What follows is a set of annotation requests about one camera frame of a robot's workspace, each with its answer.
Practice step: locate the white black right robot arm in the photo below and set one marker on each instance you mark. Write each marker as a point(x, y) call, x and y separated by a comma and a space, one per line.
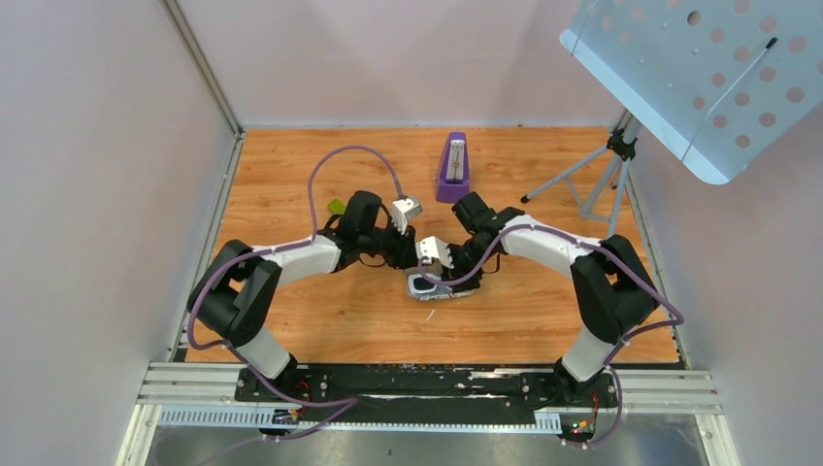
point(613, 290)

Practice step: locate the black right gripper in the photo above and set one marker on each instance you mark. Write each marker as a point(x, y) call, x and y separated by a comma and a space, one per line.
point(451, 274)

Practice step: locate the aluminium frame rail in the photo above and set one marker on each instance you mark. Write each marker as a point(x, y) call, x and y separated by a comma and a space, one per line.
point(207, 413)

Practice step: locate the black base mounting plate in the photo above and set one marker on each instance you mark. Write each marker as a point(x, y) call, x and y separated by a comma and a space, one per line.
point(450, 394)

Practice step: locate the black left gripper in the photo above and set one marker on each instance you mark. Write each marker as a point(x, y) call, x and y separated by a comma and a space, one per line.
point(404, 254)

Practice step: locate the light blue cleaning cloth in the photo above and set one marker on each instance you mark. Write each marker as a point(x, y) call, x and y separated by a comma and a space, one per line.
point(440, 293)

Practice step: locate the green rectangular block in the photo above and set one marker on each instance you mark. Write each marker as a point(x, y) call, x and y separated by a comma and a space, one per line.
point(336, 207)

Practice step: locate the purple metronome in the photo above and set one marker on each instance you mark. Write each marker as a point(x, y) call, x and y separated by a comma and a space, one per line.
point(453, 180)

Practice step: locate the white frame sunglasses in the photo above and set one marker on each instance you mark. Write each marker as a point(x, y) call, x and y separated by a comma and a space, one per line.
point(416, 282)

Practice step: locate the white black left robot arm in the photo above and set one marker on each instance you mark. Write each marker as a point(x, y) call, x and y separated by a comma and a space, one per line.
point(234, 296)

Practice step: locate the light blue music stand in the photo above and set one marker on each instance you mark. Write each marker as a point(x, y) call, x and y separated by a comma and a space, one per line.
point(729, 97)

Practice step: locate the flag pattern glasses case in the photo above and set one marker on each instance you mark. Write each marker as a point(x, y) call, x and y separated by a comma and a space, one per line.
point(414, 270)

